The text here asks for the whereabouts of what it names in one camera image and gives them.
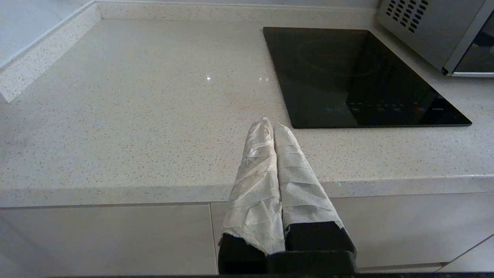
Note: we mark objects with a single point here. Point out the left gripper wrapped left finger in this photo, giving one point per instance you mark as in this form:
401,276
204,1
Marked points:
256,193

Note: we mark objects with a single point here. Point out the black induction cooktop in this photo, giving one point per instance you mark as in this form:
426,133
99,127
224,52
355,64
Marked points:
347,77

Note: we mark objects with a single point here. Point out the black glass microwave door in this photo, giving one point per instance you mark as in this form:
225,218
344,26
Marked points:
478,58

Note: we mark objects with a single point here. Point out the white cabinet front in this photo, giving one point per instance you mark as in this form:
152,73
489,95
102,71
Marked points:
405,227
108,239

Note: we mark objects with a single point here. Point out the silver black microwave oven body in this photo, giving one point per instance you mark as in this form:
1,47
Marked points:
432,27

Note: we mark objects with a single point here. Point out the left gripper wrapped right finger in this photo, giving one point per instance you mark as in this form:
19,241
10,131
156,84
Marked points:
301,185

